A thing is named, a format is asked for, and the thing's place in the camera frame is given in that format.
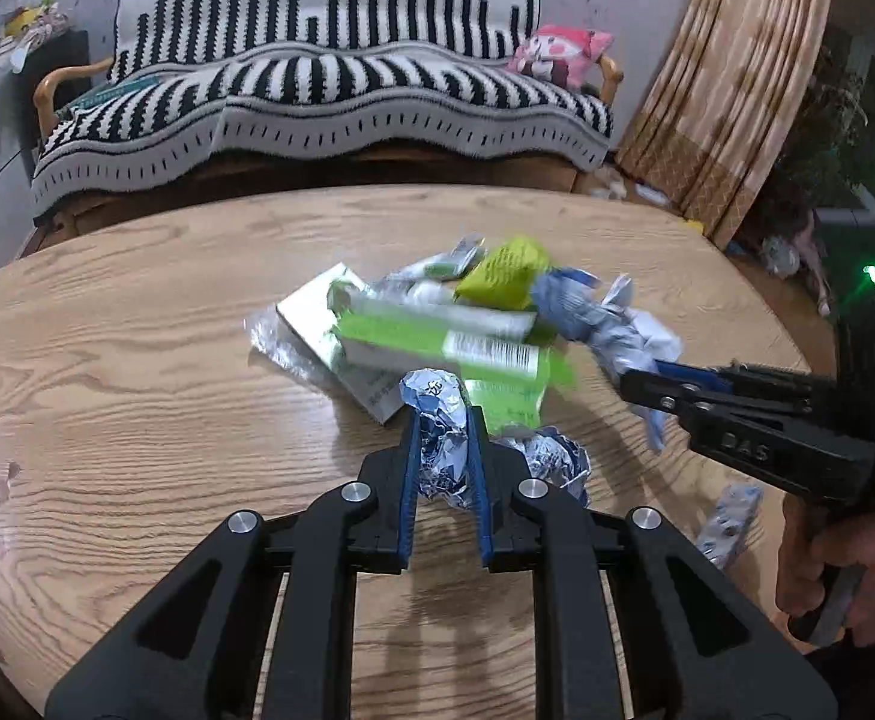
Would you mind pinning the long green white box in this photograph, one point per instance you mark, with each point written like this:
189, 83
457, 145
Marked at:
445, 337

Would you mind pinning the pink plush pillow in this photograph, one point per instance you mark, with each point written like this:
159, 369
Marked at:
557, 52

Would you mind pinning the small yellow toy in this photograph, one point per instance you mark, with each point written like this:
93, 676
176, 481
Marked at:
692, 226

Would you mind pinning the yellow green packet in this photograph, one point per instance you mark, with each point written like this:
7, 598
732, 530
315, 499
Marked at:
505, 274

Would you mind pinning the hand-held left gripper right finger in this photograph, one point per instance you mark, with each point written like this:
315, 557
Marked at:
480, 495

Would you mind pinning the beige striped curtain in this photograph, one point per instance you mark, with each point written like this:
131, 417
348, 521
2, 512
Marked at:
722, 90

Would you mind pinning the teal book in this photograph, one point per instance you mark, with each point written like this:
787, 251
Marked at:
107, 94

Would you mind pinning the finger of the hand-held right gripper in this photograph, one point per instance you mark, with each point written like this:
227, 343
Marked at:
767, 442
782, 386

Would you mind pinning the flat white card box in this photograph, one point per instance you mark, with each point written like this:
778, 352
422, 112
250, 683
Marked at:
317, 330

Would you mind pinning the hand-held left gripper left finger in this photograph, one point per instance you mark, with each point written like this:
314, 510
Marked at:
410, 495

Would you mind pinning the dark houseplant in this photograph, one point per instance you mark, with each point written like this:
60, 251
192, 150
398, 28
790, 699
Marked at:
820, 127

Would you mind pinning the silver blister pack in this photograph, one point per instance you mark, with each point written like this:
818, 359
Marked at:
730, 525

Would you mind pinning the blue silver foil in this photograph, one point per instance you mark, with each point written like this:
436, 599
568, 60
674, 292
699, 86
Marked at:
441, 427

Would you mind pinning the clear plastic wrapper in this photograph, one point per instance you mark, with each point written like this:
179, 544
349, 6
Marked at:
276, 341

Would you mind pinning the wooden sofa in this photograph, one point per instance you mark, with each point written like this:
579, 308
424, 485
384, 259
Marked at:
59, 86

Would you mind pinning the blue white plastic bag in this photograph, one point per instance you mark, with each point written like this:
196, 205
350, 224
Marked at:
625, 337

